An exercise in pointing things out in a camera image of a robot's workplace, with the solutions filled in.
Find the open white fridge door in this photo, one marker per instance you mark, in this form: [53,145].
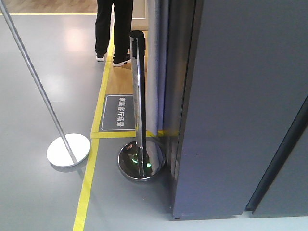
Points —
[237,76]

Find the grey floor sign sticker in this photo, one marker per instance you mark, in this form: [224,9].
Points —
[118,113]

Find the floor lamp stand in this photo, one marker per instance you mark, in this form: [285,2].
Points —
[68,150]

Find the grey white curtain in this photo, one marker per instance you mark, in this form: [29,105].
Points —
[156,66]

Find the person in black trousers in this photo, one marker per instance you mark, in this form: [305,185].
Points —
[122,27]

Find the chrome stanchion post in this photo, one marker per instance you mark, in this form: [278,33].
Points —
[140,160]

